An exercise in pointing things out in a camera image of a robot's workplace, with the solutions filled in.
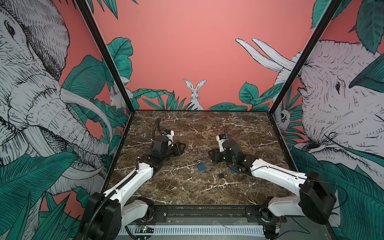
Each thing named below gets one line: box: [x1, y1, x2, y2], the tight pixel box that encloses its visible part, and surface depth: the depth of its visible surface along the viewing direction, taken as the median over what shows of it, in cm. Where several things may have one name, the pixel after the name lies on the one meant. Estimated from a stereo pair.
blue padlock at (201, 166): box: [196, 160, 207, 172], surface depth 93 cm
